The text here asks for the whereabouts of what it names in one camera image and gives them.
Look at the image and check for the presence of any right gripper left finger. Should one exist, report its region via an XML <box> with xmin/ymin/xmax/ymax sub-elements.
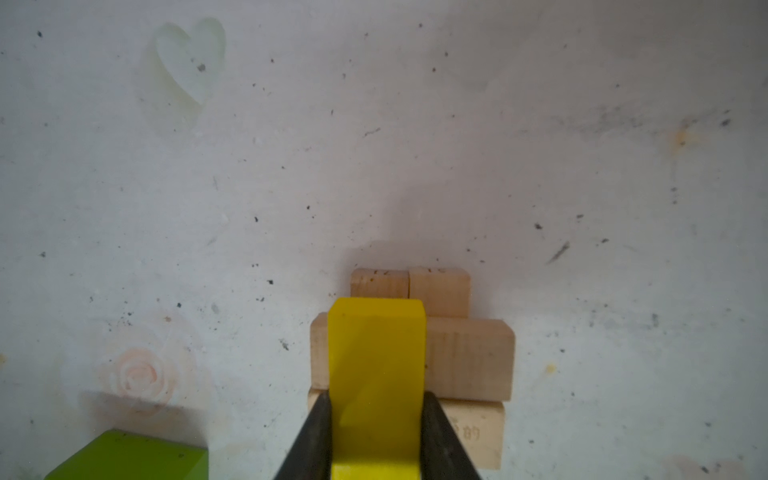
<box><xmin>274</xmin><ymin>391</ymin><xmax>332</xmax><ymax>480</ymax></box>

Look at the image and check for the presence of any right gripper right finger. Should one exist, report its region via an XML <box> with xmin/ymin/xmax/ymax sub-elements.
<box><xmin>420</xmin><ymin>392</ymin><xmax>481</xmax><ymax>480</ymax></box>

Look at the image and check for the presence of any natural wood plank block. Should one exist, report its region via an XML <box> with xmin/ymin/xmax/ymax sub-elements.
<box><xmin>409</xmin><ymin>267</ymin><xmax>471</xmax><ymax>318</ymax></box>
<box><xmin>350</xmin><ymin>268</ymin><xmax>409</xmax><ymax>299</ymax></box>
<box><xmin>309</xmin><ymin>313</ymin><xmax>516</xmax><ymax>402</ymax></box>
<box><xmin>307</xmin><ymin>388</ymin><xmax>506</xmax><ymax>471</ymax></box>

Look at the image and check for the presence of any yellow block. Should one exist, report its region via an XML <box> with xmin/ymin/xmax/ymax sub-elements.
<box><xmin>327</xmin><ymin>298</ymin><xmax>426</xmax><ymax>479</ymax></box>

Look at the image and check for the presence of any large green block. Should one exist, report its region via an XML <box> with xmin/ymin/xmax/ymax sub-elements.
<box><xmin>46</xmin><ymin>430</ymin><xmax>209</xmax><ymax>480</ymax></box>

